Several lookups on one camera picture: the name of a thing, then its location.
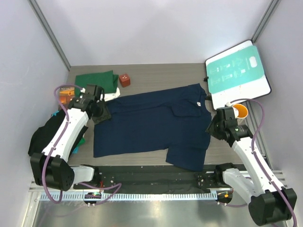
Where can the brown cover book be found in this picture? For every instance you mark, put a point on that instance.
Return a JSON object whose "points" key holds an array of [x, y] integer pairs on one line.
{"points": [[66, 94]]}

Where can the black crumpled t-shirt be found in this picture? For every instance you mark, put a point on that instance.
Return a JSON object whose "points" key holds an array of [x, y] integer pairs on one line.
{"points": [[43, 135]]}

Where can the aluminium frame post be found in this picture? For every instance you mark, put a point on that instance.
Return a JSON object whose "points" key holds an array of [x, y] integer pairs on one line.
{"points": [[47, 28], [265, 20]]}

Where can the red cube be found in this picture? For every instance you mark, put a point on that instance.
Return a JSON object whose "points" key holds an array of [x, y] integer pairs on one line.
{"points": [[124, 80]]}

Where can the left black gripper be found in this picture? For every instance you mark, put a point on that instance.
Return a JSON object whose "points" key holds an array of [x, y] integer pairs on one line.
{"points": [[104, 116]]}

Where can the white folded t-shirt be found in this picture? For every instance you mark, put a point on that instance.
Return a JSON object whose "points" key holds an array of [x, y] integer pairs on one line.
{"points": [[111, 96]]}

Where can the navy blue t-shirt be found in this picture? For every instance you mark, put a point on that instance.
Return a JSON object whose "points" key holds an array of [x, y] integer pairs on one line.
{"points": [[174, 120]]}

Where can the right aluminium frame post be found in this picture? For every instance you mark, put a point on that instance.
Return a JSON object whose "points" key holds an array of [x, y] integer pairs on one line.
{"points": [[265, 20]]}

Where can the green folded t-shirt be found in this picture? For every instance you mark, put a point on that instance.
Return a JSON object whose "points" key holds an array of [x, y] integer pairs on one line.
{"points": [[107, 80]]}

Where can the left aluminium frame post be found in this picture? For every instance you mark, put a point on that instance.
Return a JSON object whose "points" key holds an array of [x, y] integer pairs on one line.
{"points": [[47, 28]]}

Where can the white whiteboard black frame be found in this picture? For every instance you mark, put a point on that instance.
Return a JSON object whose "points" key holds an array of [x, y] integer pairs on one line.
{"points": [[251, 90]]}

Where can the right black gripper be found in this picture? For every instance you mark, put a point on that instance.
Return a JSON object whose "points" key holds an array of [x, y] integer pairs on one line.
{"points": [[210, 129]]}

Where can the white mug orange inside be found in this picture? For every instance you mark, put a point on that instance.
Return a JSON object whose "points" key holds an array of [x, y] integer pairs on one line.
{"points": [[242, 112]]}

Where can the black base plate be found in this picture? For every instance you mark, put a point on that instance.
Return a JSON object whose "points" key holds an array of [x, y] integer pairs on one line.
{"points": [[158, 179]]}

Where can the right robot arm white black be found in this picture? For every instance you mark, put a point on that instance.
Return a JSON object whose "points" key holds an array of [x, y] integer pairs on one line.
{"points": [[268, 200]]}

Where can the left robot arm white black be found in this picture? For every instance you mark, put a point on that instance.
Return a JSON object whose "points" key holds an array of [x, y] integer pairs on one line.
{"points": [[52, 144]]}

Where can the teal folding board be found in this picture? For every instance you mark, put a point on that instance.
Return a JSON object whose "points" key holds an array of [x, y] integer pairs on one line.
{"points": [[235, 69]]}

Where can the white slotted cable duct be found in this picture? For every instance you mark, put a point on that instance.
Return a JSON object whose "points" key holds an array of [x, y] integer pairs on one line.
{"points": [[86, 196]]}

